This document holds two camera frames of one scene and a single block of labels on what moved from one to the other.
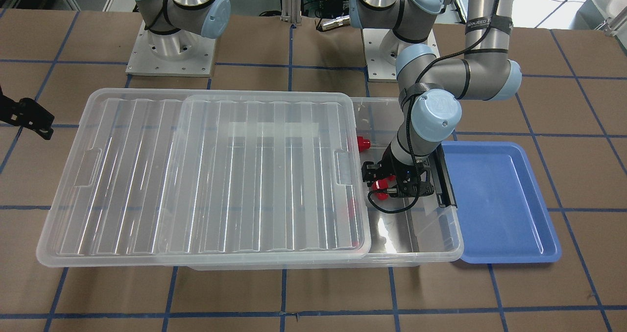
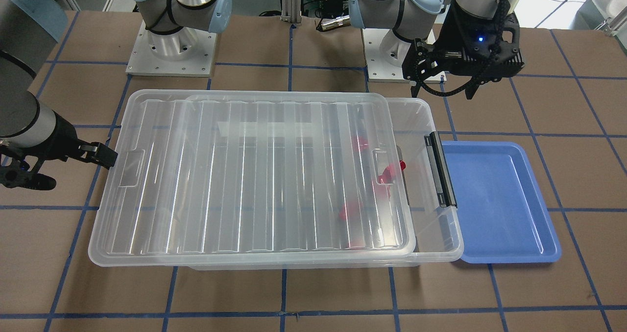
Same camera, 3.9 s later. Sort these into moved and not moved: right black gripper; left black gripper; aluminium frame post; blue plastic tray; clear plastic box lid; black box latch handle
Moved: right black gripper; clear plastic box lid; left black gripper
Not moved: blue plastic tray; black box latch handle; aluminium frame post
